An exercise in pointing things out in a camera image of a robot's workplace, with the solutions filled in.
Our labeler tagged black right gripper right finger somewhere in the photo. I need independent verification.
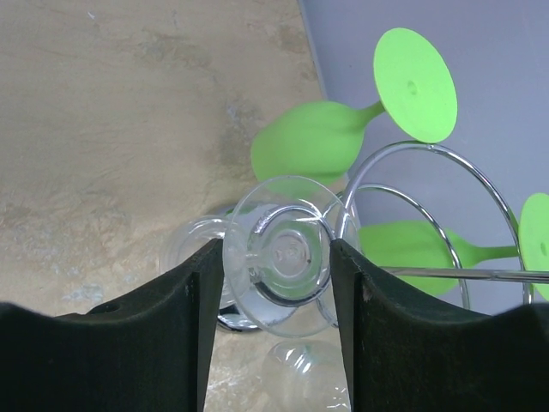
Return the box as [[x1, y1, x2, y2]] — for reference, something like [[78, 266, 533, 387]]
[[329, 239, 548, 411]]

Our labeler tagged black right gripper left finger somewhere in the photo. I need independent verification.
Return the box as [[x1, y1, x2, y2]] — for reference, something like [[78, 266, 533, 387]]
[[1, 240, 223, 411]]

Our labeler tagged green wine glass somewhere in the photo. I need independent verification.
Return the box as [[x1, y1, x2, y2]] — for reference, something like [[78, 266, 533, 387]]
[[358, 192, 549, 301], [250, 27, 458, 185]]

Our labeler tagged clear wine glass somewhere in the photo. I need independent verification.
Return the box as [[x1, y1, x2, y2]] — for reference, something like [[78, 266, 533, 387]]
[[261, 339, 351, 411], [159, 176, 359, 338]]

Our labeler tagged chrome wire glass rack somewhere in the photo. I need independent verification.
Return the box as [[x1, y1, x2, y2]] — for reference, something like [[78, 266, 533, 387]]
[[216, 142, 549, 331]]

